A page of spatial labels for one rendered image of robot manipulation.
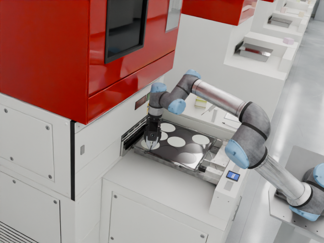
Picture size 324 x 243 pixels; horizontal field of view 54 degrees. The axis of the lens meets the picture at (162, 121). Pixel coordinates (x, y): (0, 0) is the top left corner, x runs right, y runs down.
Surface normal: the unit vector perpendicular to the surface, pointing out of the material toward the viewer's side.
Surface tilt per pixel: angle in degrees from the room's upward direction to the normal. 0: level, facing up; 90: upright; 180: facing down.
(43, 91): 90
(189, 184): 0
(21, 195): 90
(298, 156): 46
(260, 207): 0
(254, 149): 64
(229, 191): 0
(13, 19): 90
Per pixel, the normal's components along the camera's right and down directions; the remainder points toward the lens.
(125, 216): -0.43, 0.40
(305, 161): -0.25, -0.32
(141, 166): 0.13, -0.86
